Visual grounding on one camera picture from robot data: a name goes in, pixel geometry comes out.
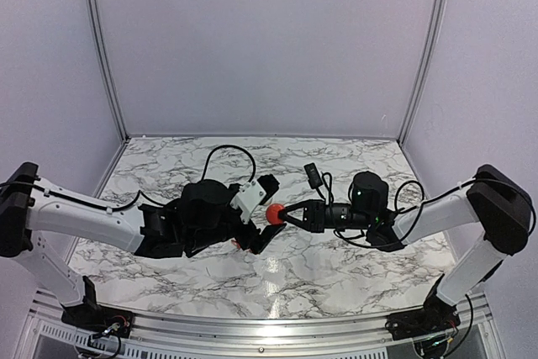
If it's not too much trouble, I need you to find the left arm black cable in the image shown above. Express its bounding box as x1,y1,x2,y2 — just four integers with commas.
0,145,257,213

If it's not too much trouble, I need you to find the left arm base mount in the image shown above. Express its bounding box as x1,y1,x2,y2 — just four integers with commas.
61,276,135,338

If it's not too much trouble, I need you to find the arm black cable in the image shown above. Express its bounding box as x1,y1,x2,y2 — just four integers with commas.
0,145,257,213
317,172,484,249

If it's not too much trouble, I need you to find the metal corner post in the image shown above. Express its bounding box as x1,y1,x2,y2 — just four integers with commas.
397,0,446,148
86,0,129,143

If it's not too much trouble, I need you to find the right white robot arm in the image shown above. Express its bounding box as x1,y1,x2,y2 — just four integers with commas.
266,165,536,332

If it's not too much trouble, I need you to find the left metal corner post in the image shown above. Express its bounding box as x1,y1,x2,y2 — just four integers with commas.
86,0,129,143

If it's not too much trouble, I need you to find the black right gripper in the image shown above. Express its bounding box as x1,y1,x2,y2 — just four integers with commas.
279,198,374,234

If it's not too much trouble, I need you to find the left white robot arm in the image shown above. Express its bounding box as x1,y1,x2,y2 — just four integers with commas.
1,162,284,330

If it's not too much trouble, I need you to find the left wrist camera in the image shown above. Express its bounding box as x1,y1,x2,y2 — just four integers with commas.
230,174,280,224

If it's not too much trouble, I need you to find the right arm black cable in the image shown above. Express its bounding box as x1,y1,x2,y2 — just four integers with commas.
317,172,484,249

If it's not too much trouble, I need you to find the red round charging case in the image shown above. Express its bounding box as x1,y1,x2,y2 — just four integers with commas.
266,203,285,225

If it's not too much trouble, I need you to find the right metal corner post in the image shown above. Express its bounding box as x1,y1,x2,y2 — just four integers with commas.
397,0,446,148

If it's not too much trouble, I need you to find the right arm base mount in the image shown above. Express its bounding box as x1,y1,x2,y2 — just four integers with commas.
385,280,461,341

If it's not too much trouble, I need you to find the aluminium front rail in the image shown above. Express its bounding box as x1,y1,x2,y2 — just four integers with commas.
14,289,507,358

